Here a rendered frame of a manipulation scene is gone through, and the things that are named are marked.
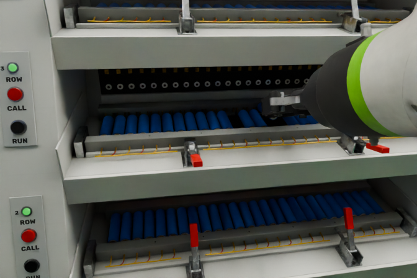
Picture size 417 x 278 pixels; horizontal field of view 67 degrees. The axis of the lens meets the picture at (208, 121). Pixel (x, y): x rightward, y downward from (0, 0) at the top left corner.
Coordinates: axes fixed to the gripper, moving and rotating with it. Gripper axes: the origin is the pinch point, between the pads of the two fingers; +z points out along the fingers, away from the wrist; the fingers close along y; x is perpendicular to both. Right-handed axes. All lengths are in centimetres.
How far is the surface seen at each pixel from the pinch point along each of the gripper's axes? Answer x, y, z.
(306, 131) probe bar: 4.1, -4.3, -0.6
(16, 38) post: -9.9, 37.5, -6.8
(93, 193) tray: 11.1, 29.7, -2.8
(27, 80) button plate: -4.6, 36.5, -6.3
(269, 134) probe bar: 4.3, 2.2, -0.4
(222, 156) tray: 7.2, 10.5, -1.6
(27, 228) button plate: 15.0, 38.2, -3.6
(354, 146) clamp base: 6.9, -10.3, -4.5
